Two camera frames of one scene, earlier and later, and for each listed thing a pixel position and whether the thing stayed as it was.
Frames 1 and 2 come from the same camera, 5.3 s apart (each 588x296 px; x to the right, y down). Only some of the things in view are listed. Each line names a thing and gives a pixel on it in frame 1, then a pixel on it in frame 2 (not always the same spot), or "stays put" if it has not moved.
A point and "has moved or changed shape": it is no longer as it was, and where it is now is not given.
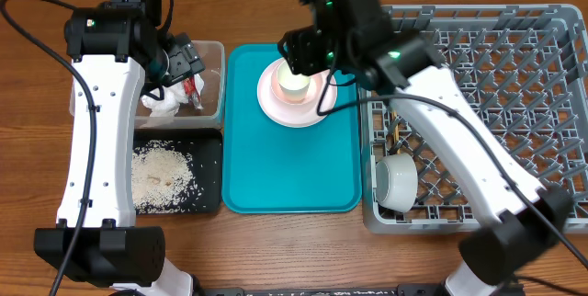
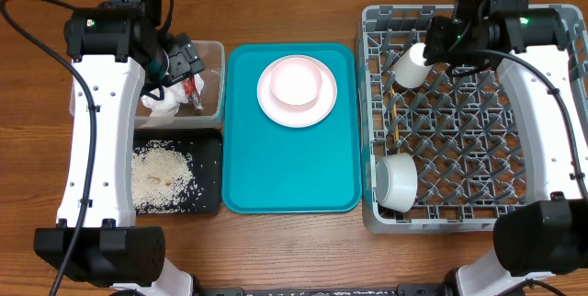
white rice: (163, 179) stays put
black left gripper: (185, 58) stays put
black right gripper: (299, 51) -> (433, 51)
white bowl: (397, 182) stays put
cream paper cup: (294, 85) has moved or changed shape
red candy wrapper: (189, 84) stays put
